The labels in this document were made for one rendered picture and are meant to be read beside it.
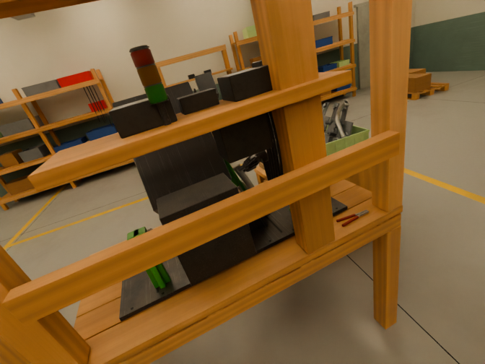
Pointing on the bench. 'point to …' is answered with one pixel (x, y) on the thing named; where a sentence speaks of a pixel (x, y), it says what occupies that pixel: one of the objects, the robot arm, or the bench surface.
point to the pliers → (351, 217)
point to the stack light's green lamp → (156, 94)
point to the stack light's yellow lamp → (149, 76)
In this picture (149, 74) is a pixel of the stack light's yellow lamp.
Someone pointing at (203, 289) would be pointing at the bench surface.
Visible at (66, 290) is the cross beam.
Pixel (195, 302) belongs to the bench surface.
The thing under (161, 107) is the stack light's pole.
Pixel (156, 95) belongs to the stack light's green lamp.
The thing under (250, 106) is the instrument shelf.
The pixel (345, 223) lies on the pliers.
